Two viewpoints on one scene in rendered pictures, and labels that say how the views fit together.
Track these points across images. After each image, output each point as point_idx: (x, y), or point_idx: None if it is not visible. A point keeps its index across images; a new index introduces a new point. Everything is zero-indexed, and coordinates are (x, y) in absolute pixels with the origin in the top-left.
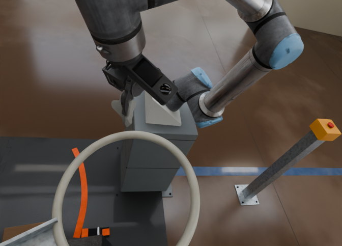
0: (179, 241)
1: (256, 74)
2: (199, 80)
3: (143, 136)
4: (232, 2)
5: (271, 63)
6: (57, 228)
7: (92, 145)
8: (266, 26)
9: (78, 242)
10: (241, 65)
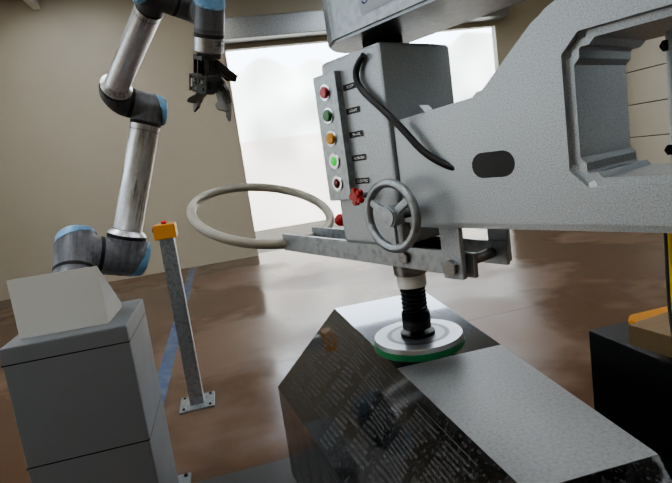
0: (297, 192)
1: (156, 140)
2: (87, 230)
3: (198, 200)
4: (136, 71)
5: (164, 116)
6: None
7: (200, 223)
8: (138, 96)
9: (291, 388)
10: (141, 143)
